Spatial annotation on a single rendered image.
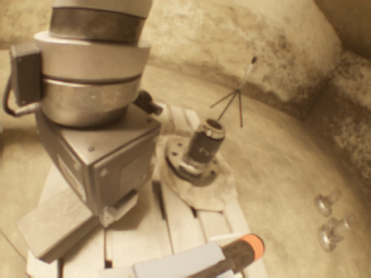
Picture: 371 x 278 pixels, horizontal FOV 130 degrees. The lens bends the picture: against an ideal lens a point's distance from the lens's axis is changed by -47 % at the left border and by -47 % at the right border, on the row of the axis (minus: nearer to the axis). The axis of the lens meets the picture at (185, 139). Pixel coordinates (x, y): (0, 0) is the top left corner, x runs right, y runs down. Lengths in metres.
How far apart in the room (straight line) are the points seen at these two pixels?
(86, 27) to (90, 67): 0.04
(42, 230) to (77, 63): 0.36
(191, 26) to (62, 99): 2.74
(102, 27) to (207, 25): 2.79
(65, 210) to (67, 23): 0.37
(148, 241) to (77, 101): 0.46
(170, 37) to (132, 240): 2.69
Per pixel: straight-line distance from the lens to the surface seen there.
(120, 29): 0.18
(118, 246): 0.53
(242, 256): 0.49
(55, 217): 0.43
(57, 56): 0.17
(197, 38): 2.90
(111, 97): 0.18
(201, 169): 0.71
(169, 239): 0.58
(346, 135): 5.29
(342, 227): 1.48
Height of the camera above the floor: 0.66
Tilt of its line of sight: 34 degrees down
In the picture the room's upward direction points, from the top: 25 degrees clockwise
